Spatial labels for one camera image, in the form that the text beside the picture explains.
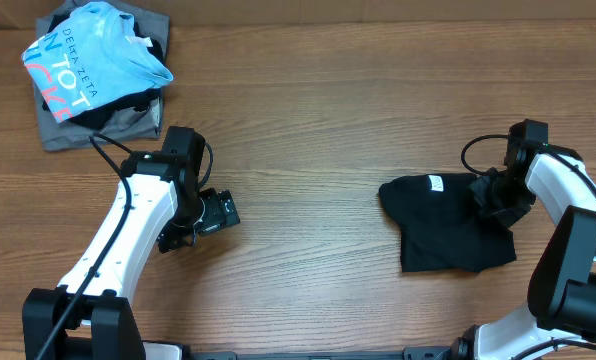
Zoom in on black t-shirt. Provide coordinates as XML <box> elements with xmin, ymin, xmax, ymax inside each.
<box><xmin>378</xmin><ymin>173</ymin><xmax>516</xmax><ymax>273</ymax></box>

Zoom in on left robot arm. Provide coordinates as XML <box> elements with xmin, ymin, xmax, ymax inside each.
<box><xmin>22</xmin><ymin>126</ymin><xmax>240</xmax><ymax>360</ymax></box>

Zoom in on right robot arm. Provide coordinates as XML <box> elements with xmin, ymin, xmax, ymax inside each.
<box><xmin>441</xmin><ymin>119</ymin><xmax>596</xmax><ymax>360</ymax></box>

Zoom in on folded grey t-shirt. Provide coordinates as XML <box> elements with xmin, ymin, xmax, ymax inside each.
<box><xmin>34</xmin><ymin>1</ymin><xmax>170</xmax><ymax>152</ymax></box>

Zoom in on folded black garment in stack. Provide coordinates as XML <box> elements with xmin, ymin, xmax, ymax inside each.
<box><xmin>48</xmin><ymin>12</ymin><xmax>164</xmax><ymax>130</ymax></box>

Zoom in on light blue printed t-shirt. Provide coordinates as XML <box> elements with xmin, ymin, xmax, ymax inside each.
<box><xmin>21</xmin><ymin>1</ymin><xmax>173</xmax><ymax>124</ymax></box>

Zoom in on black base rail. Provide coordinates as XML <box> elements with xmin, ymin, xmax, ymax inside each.
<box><xmin>182</xmin><ymin>346</ymin><xmax>451</xmax><ymax>360</ymax></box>

